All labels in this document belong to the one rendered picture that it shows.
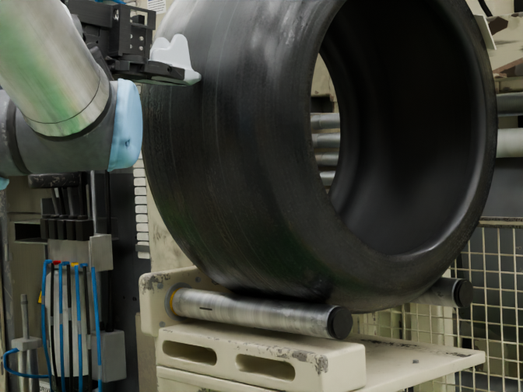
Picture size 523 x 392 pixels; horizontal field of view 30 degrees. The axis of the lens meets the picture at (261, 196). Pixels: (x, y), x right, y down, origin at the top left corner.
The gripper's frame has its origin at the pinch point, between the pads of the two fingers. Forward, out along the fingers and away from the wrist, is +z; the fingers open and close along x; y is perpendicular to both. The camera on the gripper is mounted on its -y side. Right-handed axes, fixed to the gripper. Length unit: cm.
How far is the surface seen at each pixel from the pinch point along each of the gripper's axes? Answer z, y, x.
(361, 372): 22.5, -37.2, -11.0
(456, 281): 45, -25, -10
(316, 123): 61, 3, 36
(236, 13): 3.4, 8.9, -4.5
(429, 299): 44, -28, -5
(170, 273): 16.5, -26.0, 23.6
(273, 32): 5.1, 6.2, -9.6
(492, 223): 63, -16, -4
